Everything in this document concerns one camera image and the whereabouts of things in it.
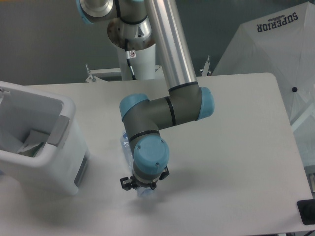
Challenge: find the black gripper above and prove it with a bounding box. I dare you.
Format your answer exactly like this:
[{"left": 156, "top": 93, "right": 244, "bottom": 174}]
[{"left": 120, "top": 166, "right": 169, "bottom": 190}]

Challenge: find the clear plastic water bottle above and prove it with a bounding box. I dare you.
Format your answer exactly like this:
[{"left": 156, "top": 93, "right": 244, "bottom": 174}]
[{"left": 120, "top": 130, "right": 155, "bottom": 198}]

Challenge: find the white plastic wrapper bag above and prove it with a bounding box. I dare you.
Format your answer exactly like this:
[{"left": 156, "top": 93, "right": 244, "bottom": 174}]
[{"left": 17, "top": 142, "right": 45, "bottom": 157}]

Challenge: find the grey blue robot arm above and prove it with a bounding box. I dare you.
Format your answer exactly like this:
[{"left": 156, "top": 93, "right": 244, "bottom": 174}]
[{"left": 76, "top": 0, "right": 215, "bottom": 190}]

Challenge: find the white trash can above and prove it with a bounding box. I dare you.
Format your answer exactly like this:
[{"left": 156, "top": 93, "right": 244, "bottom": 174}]
[{"left": 0, "top": 82, "right": 90, "bottom": 195}]

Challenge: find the white paper in bin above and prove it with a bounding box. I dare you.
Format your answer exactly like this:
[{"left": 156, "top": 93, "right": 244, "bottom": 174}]
[{"left": 24, "top": 130, "right": 49, "bottom": 145}]

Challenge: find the black device at corner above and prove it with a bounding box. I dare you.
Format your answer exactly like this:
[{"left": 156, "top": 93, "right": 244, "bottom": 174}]
[{"left": 297, "top": 199, "right": 315, "bottom": 225}]

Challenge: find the white Superior umbrella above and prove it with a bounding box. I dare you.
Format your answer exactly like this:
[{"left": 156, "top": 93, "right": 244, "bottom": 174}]
[{"left": 213, "top": 2, "right": 315, "bottom": 166}]

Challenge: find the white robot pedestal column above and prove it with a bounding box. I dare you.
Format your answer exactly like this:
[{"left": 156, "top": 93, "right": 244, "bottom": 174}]
[{"left": 116, "top": 44, "right": 156, "bottom": 81}]

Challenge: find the white table mounting bracket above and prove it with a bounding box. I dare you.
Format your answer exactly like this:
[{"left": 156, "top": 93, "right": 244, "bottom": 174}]
[{"left": 85, "top": 63, "right": 122, "bottom": 83}]

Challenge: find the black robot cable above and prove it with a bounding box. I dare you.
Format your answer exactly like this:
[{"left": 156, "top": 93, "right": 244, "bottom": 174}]
[{"left": 124, "top": 39, "right": 137, "bottom": 81}]

